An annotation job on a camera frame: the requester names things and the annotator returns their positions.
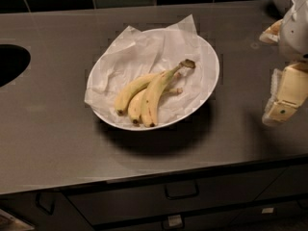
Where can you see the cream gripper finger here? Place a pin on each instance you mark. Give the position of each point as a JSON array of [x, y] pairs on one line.
[[288, 91], [271, 34]]

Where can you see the silver white gripper body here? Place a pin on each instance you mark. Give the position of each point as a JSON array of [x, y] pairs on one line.
[[295, 28]]

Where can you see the yellow banana with stem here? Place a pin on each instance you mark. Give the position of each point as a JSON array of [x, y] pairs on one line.
[[154, 91]]

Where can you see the white oval bowl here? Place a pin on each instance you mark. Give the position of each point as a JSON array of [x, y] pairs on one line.
[[210, 68]]

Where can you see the left yellow banana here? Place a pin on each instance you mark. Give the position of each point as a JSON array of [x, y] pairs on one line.
[[124, 97]]

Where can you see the middle yellow banana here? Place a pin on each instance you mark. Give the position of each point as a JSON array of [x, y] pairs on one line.
[[134, 108]]

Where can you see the white label sticker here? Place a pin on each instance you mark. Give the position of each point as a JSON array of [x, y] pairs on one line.
[[269, 210]]

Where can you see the dark lower drawer front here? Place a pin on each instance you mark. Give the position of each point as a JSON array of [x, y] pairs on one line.
[[204, 221]]

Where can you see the dark drawer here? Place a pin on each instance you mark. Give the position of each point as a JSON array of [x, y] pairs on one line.
[[208, 194], [204, 221]]

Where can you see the white crumpled paper liner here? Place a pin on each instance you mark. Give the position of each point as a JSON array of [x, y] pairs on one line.
[[134, 58]]

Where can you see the dark upper drawer front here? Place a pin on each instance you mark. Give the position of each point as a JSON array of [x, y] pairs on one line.
[[208, 194]]

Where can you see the dark round sink opening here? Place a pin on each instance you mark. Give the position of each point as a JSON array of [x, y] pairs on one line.
[[14, 60]]

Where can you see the black upper drawer handle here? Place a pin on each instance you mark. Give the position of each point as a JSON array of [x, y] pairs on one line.
[[181, 190]]

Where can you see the lower drawer handle with label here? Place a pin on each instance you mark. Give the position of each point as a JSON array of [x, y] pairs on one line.
[[172, 222]]

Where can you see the black left cabinet handle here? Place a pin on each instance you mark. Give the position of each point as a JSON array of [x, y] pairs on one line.
[[45, 201]]

